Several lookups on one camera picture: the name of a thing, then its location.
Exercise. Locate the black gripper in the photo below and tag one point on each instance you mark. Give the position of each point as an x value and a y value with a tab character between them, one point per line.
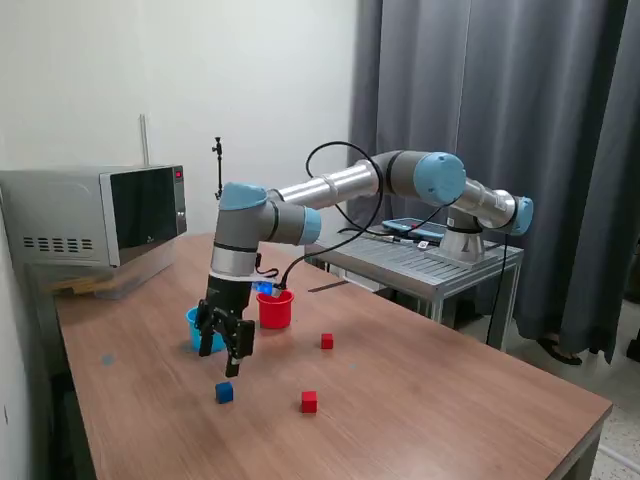
229	295

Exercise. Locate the blue cube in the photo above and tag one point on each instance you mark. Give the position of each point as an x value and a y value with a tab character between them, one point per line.
224	393

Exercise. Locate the red cube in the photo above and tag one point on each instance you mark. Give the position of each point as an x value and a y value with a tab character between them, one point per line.
327	342
309	402

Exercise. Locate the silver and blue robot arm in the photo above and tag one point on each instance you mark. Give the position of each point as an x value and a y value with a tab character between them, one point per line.
440	177

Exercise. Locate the blue plastic cup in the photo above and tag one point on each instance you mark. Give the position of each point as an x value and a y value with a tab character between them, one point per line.
191	327

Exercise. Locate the red plastic cup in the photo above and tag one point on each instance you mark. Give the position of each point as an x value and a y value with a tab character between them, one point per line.
275	315

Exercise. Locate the black tape strip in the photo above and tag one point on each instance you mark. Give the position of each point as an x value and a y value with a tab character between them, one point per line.
327	287

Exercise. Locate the wooden sticks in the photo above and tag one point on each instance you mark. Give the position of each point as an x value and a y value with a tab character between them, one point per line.
75	286

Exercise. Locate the silver microwave oven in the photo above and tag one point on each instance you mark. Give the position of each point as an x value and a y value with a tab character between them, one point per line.
60	210

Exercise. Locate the blue teach pendant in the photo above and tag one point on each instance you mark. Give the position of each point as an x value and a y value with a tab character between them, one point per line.
400	225

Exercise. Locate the grey metal side table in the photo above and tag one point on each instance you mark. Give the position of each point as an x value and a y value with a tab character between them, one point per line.
425	270

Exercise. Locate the black sandal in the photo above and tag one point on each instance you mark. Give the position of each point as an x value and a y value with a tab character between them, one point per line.
562	356

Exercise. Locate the grey table leg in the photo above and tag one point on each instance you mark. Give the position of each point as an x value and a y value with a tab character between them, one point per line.
592	450

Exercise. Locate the grey curtain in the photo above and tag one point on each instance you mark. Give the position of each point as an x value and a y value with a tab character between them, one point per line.
550	100

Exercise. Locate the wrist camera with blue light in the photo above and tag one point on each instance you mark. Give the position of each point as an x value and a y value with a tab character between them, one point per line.
265	288

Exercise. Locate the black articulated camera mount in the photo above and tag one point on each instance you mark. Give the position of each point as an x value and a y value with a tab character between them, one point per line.
219	170

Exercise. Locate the white wall pipe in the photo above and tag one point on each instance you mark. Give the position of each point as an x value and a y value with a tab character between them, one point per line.
144	140

